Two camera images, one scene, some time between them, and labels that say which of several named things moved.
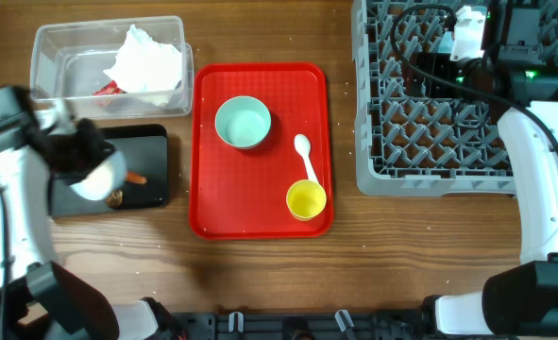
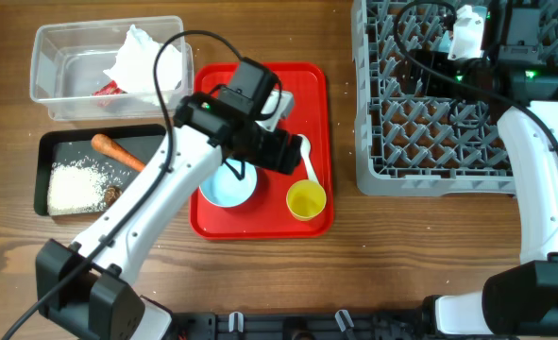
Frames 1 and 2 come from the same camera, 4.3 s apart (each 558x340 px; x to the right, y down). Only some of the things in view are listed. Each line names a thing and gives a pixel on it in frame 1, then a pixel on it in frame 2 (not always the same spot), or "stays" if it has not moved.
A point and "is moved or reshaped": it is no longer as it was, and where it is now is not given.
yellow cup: (306, 199) stays
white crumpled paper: (143, 65) stays
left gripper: (103, 147) -> (277, 157)
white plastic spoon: (303, 147) stays
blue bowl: (108, 176) -> (224, 187)
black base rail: (305, 325) stays
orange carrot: (136, 178) is moved or reshaped
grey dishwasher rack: (408, 144) stays
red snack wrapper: (110, 89) stays
